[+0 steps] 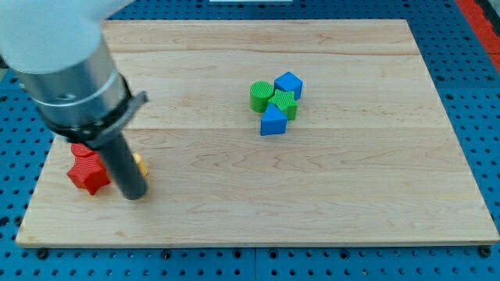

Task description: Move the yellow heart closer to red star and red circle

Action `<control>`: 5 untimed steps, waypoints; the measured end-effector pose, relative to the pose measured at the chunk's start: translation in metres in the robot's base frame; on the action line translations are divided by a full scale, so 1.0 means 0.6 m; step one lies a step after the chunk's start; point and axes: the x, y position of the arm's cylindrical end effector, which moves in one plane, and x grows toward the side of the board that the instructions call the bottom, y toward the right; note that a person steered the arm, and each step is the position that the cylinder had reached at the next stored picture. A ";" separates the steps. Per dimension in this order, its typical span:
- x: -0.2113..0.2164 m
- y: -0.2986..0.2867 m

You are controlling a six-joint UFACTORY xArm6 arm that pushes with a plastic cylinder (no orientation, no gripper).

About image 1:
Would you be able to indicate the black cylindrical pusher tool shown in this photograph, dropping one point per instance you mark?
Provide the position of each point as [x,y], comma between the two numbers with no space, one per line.
[120,162]

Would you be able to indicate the yellow heart block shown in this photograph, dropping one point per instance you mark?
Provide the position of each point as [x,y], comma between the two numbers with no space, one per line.
[140,164]

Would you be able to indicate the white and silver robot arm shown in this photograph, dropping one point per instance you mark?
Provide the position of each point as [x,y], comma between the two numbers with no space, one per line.
[57,50]

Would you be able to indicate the red star block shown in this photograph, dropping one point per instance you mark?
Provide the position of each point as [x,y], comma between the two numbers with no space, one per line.
[89,173]

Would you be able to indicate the red circle block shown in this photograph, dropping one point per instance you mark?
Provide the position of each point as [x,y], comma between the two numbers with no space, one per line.
[81,151]

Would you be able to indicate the green star block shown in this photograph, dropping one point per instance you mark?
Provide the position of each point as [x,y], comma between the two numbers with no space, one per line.
[285,101]

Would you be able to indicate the light wooden board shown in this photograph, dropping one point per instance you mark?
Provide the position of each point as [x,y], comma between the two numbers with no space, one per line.
[371,159]

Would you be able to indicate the blue triangle block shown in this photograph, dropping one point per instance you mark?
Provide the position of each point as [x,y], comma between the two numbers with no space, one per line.
[273,121]

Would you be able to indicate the green cylinder block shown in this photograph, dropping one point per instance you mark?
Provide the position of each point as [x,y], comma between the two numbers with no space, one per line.
[260,93]

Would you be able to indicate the blue cube block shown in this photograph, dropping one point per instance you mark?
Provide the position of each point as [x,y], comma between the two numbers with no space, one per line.
[289,82]

